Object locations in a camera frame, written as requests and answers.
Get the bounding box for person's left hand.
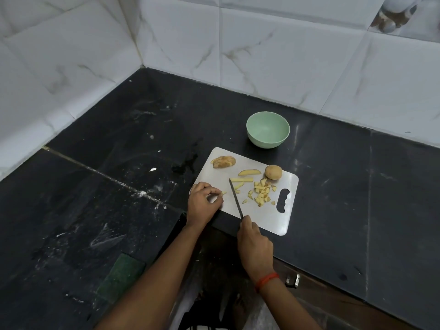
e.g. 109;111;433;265
187;182;224;228

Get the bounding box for person's right hand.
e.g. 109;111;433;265
237;216;274;283

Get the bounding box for steel kitchen knife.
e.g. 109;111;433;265
228;178;245;220

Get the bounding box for person's right forearm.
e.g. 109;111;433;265
255;271;311;330

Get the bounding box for person's left forearm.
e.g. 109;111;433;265
94;221;207;330

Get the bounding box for white plastic cutting board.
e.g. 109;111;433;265
189;147;299;237

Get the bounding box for pile of diced potato cubes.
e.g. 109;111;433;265
242;178;278;208

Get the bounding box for sliced potato half with skin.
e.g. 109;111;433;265
211;155;237;169

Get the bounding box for orange wrist thread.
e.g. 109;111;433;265
255;272;280;293

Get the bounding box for round potato piece with skin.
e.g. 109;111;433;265
264;164;283;181

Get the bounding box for light green bowl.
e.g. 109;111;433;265
246;111;291;149

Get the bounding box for brown wooden cabinet front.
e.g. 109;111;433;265
273;259;410;330

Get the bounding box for green scrub pad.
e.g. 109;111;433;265
96;253;147;307

